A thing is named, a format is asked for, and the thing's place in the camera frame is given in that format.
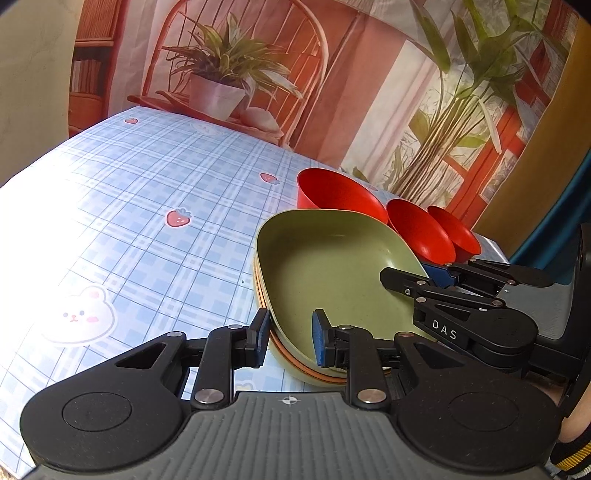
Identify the red bowl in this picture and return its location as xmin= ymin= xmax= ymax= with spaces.
xmin=297 ymin=168 xmax=389 ymax=224
xmin=427 ymin=205 xmax=482 ymax=263
xmin=386 ymin=198 xmax=456 ymax=265

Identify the orange plastic plate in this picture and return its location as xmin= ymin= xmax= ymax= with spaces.
xmin=252 ymin=256 xmax=346 ymax=388

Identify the green plastic plate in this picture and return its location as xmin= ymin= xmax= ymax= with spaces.
xmin=253 ymin=209 xmax=426 ymax=375

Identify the person's hand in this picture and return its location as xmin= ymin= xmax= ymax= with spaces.
xmin=530 ymin=381 xmax=591 ymax=443

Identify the blue curtain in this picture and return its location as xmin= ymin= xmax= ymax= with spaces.
xmin=510 ymin=153 xmax=590 ymax=285

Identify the yellow wooden panel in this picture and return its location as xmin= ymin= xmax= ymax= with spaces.
xmin=476 ymin=18 xmax=590 ymax=256

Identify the blue plaid tablecloth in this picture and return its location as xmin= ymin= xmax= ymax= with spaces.
xmin=1 ymin=107 xmax=312 ymax=478

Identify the printed room backdrop cloth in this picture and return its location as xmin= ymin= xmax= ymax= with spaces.
xmin=68 ymin=1 xmax=579 ymax=225

